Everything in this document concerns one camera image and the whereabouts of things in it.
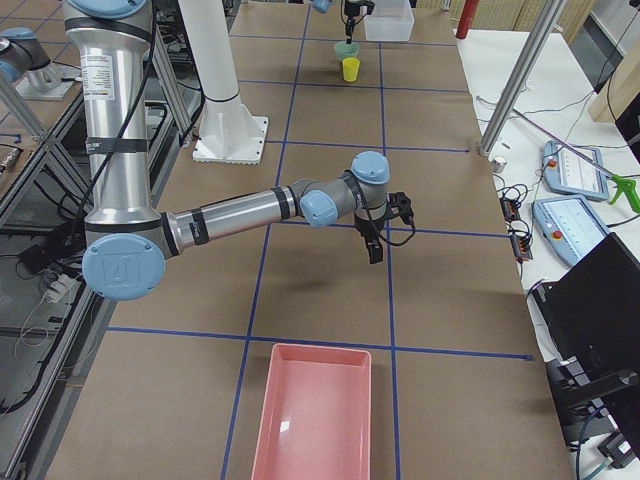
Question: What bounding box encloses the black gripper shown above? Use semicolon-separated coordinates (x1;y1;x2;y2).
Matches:
342;0;374;44
354;209;385;264

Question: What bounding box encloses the green plastic bowl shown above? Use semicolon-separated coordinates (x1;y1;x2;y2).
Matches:
334;41;359;62

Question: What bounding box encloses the yellow plastic cup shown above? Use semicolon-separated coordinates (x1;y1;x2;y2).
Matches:
341;57;361;83

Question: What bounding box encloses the grey background robot arm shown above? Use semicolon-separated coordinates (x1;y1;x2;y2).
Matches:
1;27;74;101

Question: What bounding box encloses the clear plastic storage box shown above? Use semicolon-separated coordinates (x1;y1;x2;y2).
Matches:
364;0;414;42

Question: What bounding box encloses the red fire extinguisher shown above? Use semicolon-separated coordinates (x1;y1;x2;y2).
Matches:
456;0;479;40

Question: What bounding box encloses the small metal cup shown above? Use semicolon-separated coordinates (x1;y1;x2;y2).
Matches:
491;156;507;174

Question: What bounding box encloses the pink plastic tray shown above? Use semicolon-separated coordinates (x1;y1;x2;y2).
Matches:
251;343;372;479

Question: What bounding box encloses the near blue teach pendant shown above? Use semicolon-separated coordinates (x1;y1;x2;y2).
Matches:
532;194;610;267

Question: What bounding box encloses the blue teach pendant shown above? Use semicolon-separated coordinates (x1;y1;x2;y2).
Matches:
542;140;609;202
532;194;610;267

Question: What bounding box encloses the far blue teach pendant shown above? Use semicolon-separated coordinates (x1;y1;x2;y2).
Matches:
542;140;609;202

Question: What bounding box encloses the black monitor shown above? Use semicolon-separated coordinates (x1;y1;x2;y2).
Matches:
530;231;640;391

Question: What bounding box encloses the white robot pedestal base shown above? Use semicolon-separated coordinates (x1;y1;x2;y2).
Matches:
179;0;269;165

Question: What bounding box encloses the aluminium frame post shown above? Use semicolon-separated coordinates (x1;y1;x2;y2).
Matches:
478;0;566;157

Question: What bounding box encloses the green handled reacher grabber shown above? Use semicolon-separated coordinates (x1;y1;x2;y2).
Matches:
512;107;640;214

